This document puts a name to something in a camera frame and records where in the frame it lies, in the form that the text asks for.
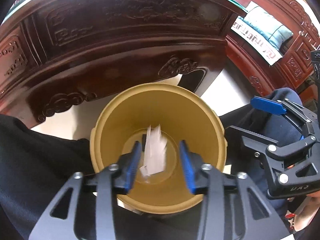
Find white paper napkins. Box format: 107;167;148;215
139;125;167;178

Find yellow plastic trash bin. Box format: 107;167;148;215
90;83;227;215

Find person's right hand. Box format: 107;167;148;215
293;197;319;232

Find blue sofa seat cushion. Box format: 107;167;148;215
231;17;282;66

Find blue floral pillow near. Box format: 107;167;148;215
242;1;293;50

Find dark wooden sofa right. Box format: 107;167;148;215
226;0;319;96

